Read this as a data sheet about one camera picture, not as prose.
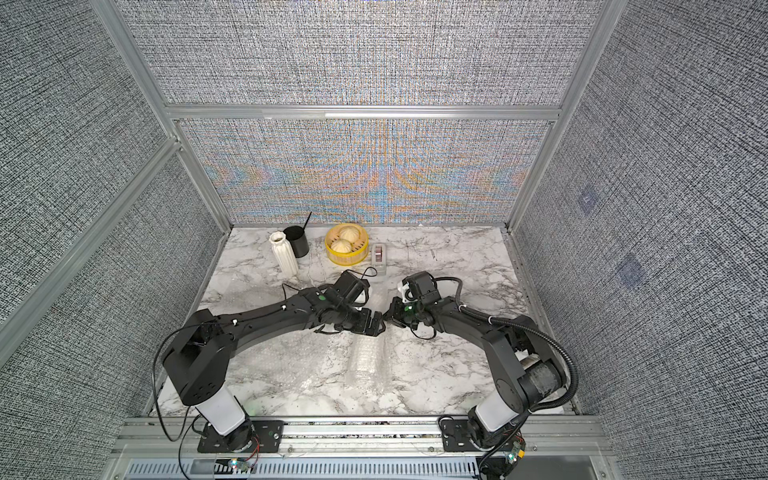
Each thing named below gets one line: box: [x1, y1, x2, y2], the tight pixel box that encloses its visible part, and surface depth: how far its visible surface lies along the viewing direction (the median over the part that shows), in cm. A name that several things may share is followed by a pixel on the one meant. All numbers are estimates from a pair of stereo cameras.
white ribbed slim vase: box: [269, 231, 299, 278], surface depth 97 cm
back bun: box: [339, 225, 362, 243], surface depth 112 cm
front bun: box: [331, 239, 352, 254], surface depth 108 cm
